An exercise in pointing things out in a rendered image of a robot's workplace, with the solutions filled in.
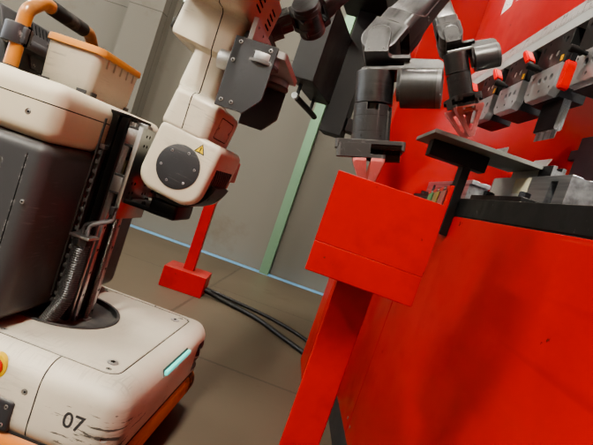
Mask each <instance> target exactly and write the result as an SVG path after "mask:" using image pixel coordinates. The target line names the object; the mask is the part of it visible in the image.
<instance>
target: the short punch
mask: <svg viewBox="0 0 593 445"><path fill-rule="evenodd" d="M571 103H572V101H570V100H568V99H566V98H563V99H560V100H557V101H555V102H550V103H547V104H545V105H543V107H542V109H541V112H540V115H539V117H538V120H537V123H536V126H535V129H534V131H533V133H534V134H536V136H535V138H534V141H533V142H535V141H540V140H548V139H553V138H554V137H555V135H556V132H558V131H561V129H562V126H563V124H564V122H565V119H566V117H567V112H568V111H569V108H570V105H571Z"/></svg>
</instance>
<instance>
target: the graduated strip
mask: <svg viewBox="0 0 593 445"><path fill-rule="evenodd" d="M591 7H593V0H586V1H585V2H583V3H582V4H580V5H578V6H577V7H575V8H573V10H571V11H569V12H568V13H566V14H565V15H563V16H562V17H560V18H558V19H556V20H555V21H553V22H552V23H551V24H550V25H548V26H546V27H544V28H543V29H541V30H540V31H538V32H537V33H535V34H533V35H532V36H530V37H529V38H528V39H526V40H525V41H523V42H521V43H520V44H518V45H517V46H515V47H513V48H512V49H510V50H509V51H508V52H506V53H505V54H503V55H502V62H504V61H505V60H507V59H508V58H509V57H511V56H513V55H515V54H516V53H518V52H520V51H521V50H523V49H525V48H527V47H528V46H529V45H531V44H532V43H534V42H536V41H538V40H539V39H541V38H543V37H544V36H546V35H547V34H549V33H551V32H552V31H554V30H555V29H557V28H559V27H560V26H563V25H564V24H566V23H567V22H568V21H570V20H571V19H574V18H575V17H577V16H579V15H580V14H582V13H584V12H585V11H586V10H588V9H590V8H591ZM489 70H490V69H487V70H482V71H479V72H475V73H473V74H472V75H471V78H472V80H473V79H476V78H477V77H479V76H480V75H482V74H484V73H485V72H488V71H489Z"/></svg>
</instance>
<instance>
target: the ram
mask: <svg viewBox="0 0 593 445"><path fill-rule="evenodd" d="M585 1H586V0H518V1H516V0H513V2H512V5H511V6H510V7H509V8H508V9H507V10H506V11H504V12H503V13H502V10H503V7H504V5H505V2H506V0H489V2H488V4H487V6H486V9H485V12H484V16H483V18H482V21H481V24H480V27H479V28H478V31H477V36H476V38H475V41H478V40H484V39H490V38H494V39H496V40H497V42H498V43H499V45H500V47H501V53H502V55H503V54H505V53H506V52H508V51H509V50H510V49H512V48H513V47H515V46H517V45H518V44H520V43H521V42H523V41H525V40H526V39H528V38H529V37H530V36H532V35H533V34H535V33H537V32H538V31H540V30H541V29H543V28H544V27H546V26H548V25H550V24H551V23H552V22H553V21H555V20H556V19H558V18H560V17H562V16H563V15H565V14H566V13H568V12H569V11H571V10H573V8H575V7H577V6H578V5H580V4H582V3H583V2H585ZM501 13H502V14H501ZM592 17H593V7H591V8H590V9H588V10H586V11H585V12H584V13H582V14H580V15H579V16H577V17H575V18H574V19H571V20H570V21H568V22H567V23H566V24H564V25H563V26H560V27H559V28H557V29H555V30H554V31H552V32H551V33H549V34H547V35H546V36H544V37H543V38H541V39H539V40H538V41H536V42H534V43H532V44H531V45H529V46H528V47H527V48H525V49H523V50H521V51H520V52H518V53H516V54H515V55H513V56H511V57H509V58H508V59H507V60H505V61H504V62H502V64H501V66H500V67H496V68H492V69H490V70H489V71H488V72H485V73H484V74H482V75H480V76H479V77H477V78H476V79H473V80H472V82H473V83H475V84H477V88H478V91H482V89H483V86H484V83H485V80H486V79H487V78H488V77H490V76H492V75H493V70H494V69H499V70H502V69H504V68H506V69H508V70H509V69H510V66H511V64H512V63H514V62H516V61H517V60H519V59H521V58H522V57H523V52H524V51H526V50H528V51H530V52H533V51H534V50H537V51H540V52H542V51H543V48H544V45H545V44H546V43H548V42H550V41H552V40H554V39H556V38H557V37H559V36H561V35H562V34H564V33H566V32H567V31H569V30H571V29H573V28H574V27H576V26H579V27H581V28H584V29H586V28H587V25H588V23H589V19H590V18H592Z"/></svg>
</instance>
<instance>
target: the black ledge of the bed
mask: <svg viewBox="0 0 593 445"><path fill-rule="evenodd" d="M454 215H456V216H461V217H467V218H472V219H477V220H483V221H488V222H494V223H504V224H509V225H514V226H520V227H525V228H531V229H536V230H546V231H551V232H557V233H562V234H567V235H573V236H578V237H584V238H593V206H585V205H569V204H553V203H537V202H521V201H505V200H474V199H460V201H459V203H458V206H457V209H456V210H455V213H454Z"/></svg>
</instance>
